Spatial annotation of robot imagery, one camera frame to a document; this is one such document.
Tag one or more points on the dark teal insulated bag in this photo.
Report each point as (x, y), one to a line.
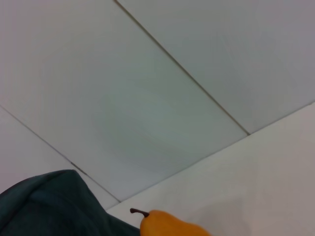
(54, 209)

